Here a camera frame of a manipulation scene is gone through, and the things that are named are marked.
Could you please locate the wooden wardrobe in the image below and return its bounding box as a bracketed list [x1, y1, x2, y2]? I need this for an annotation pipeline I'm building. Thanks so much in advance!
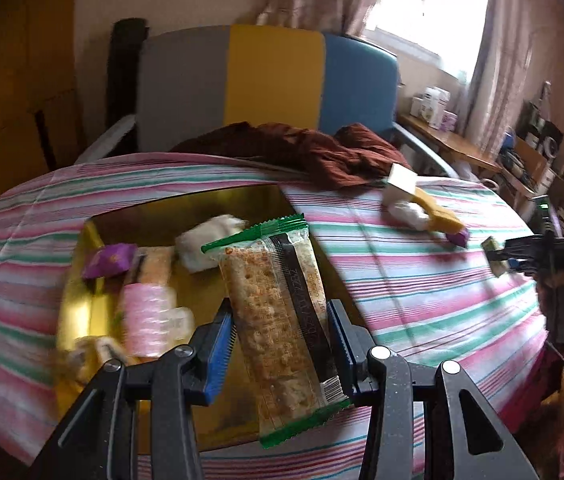
[0, 0, 85, 241]

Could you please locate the white carton box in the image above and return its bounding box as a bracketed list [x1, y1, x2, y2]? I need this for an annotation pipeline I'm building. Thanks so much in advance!
[422, 87, 450, 121]

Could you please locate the pink snack packet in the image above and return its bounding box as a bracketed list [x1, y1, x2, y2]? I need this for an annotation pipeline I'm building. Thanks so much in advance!
[119, 282, 177, 356]

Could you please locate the purple snack packet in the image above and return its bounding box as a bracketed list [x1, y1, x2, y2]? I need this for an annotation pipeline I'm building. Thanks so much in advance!
[82, 242, 138, 279]
[444, 227, 470, 249]

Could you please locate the striped pink green tablecloth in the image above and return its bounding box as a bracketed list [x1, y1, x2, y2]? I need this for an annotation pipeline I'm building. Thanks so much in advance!
[0, 152, 552, 480]

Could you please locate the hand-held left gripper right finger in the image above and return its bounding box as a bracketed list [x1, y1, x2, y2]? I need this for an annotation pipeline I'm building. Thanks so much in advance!
[326, 299, 530, 480]

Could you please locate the white soft packet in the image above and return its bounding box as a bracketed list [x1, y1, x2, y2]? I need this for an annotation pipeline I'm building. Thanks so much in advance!
[381, 195, 432, 232]

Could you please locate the grey yellow blue chair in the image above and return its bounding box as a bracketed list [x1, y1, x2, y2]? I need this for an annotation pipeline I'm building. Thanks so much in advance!
[74, 24, 462, 178]

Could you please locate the black rolled mat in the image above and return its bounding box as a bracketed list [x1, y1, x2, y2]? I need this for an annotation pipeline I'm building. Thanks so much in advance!
[106, 18, 149, 131]

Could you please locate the brown crumpled cloth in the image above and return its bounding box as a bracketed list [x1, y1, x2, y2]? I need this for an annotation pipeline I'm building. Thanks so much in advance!
[169, 121, 413, 191]

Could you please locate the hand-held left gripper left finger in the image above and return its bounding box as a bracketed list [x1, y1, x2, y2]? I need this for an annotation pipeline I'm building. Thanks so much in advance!
[32, 297, 235, 480]

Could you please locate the small green packet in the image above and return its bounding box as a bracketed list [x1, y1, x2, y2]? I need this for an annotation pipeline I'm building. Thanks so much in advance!
[480, 237, 510, 277]

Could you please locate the bright window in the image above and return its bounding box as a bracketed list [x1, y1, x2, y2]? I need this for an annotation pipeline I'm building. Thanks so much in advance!
[364, 0, 492, 81]

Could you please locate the wooden side table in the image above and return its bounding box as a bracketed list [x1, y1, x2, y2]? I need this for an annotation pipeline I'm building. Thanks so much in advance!
[397, 112, 502, 173]

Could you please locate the yellow-brown sponge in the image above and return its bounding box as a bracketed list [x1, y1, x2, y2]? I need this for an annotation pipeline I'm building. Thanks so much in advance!
[414, 195, 465, 235]

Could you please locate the gold metal tray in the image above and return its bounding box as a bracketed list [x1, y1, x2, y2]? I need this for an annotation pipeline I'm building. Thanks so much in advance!
[54, 185, 363, 456]

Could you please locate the cluttered wooden shelf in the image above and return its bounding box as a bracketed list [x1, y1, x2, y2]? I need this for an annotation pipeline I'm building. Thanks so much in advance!
[499, 85, 564, 241]

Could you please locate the white cardboard box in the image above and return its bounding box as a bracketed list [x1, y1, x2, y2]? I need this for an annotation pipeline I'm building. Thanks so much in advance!
[386, 162, 419, 196]

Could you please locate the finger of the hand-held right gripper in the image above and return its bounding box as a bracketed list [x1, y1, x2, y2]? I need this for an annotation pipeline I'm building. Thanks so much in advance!
[506, 258, 543, 277]
[503, 234, 546, 258]

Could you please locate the green-edged cracker packet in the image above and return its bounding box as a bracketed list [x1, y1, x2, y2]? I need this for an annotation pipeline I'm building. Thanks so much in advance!
[201, 212, 355, 450]

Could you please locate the white bun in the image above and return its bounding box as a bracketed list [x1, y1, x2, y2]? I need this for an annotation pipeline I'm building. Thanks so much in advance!
[175, 214, 247, 273]

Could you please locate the beige biscuit packet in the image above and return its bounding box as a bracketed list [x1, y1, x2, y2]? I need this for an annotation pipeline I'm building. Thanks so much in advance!
[132, 246, 175, 286]

